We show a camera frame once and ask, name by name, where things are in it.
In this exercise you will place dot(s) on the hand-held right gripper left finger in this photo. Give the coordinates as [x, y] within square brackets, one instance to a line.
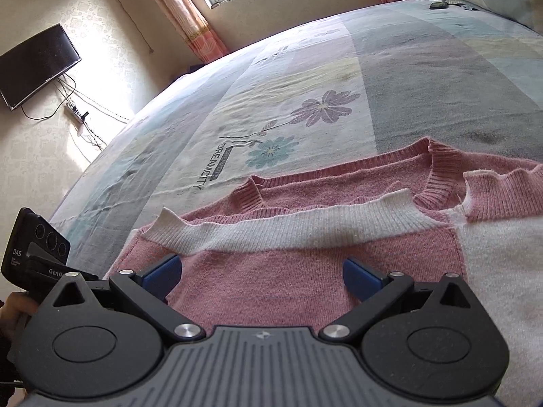
[163, 275]

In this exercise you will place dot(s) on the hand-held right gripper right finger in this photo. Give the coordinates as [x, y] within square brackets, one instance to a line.
[360, 277]

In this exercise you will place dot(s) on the pink and white knit sweater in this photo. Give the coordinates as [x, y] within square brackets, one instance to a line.
[297, 271]

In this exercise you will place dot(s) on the person's left hand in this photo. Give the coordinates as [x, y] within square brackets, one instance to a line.
[12, 309]

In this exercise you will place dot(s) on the white power strip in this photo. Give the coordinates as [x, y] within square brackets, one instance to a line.
[75, 114]

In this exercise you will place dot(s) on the black phone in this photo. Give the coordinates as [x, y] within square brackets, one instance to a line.
[437, 6]

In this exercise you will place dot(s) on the small grey cloth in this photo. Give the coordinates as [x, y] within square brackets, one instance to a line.
[470, 7]

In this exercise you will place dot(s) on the black wall television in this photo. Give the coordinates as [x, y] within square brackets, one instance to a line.
[38, 68]

